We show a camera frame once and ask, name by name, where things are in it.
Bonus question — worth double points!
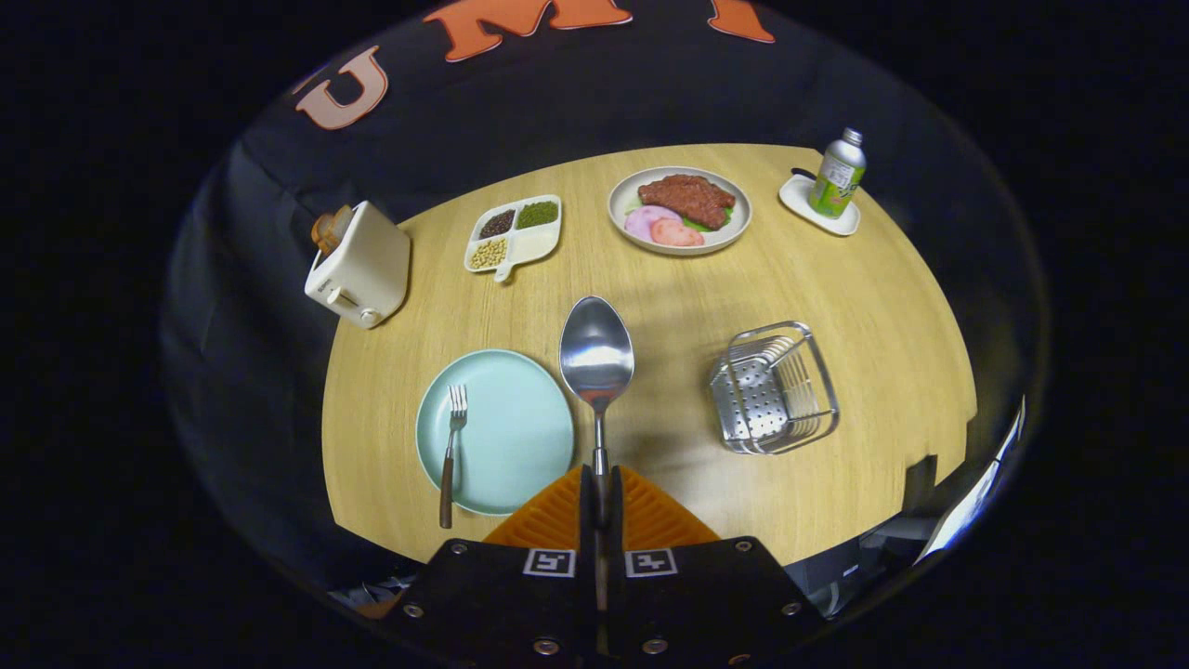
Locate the white divided tray with beans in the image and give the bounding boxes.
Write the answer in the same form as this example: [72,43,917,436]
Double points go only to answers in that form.
[464,194,563,283]

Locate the brown steak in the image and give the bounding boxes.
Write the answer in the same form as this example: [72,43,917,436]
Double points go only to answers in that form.
[637,174,737,230]

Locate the green label metal bottle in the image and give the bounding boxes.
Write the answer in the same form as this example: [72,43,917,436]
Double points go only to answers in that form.
[807,127,868,220]

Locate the fork with wooden handle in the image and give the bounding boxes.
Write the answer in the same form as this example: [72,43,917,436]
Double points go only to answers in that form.
[439,384,469,531]

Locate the spoon with wooden handle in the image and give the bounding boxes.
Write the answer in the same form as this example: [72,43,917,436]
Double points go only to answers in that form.
[558,295,636,531]

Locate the light green plate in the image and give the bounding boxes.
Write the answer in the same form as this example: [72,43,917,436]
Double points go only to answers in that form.
[415,348,576,517]

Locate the beige plate with food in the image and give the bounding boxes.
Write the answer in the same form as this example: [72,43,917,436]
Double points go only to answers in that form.
[608,166,752,256]

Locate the small white coaster tray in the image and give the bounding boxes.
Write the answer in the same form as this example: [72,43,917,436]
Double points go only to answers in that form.
[778,173,861,237]

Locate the white toaster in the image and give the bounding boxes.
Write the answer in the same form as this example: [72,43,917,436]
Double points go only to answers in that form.
[305,201,412,330]

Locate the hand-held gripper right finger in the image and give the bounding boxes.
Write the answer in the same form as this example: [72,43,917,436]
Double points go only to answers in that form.
[604,465,828,669]

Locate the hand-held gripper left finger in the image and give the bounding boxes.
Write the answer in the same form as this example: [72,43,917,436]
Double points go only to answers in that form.
[395,465,600,669]

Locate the metal wire drainer basket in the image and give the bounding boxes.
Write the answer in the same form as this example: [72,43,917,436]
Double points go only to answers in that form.
[709,321,841,456]

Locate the salmon pink ham slice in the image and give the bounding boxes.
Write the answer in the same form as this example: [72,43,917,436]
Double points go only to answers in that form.
[650,218,705,248]

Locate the white printed sheet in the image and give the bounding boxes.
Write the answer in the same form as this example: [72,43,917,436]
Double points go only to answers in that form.
[915,395,1027,566]

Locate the purple pink ham slice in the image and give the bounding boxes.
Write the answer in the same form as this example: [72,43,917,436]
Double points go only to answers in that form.
[624,205,684,243]

